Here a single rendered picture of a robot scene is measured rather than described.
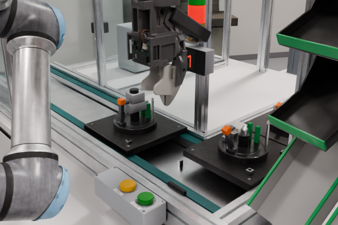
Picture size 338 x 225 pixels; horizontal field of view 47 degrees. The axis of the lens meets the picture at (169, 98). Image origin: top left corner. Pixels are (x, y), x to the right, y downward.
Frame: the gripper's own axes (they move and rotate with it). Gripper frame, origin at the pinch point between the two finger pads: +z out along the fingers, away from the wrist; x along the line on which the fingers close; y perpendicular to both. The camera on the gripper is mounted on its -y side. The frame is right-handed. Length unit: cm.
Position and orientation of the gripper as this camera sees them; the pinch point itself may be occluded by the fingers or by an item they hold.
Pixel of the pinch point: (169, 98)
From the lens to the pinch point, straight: 77.9
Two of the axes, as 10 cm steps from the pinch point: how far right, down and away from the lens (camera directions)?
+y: -7.5, 2.4, -6.2
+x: 6.6, 2.8, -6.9
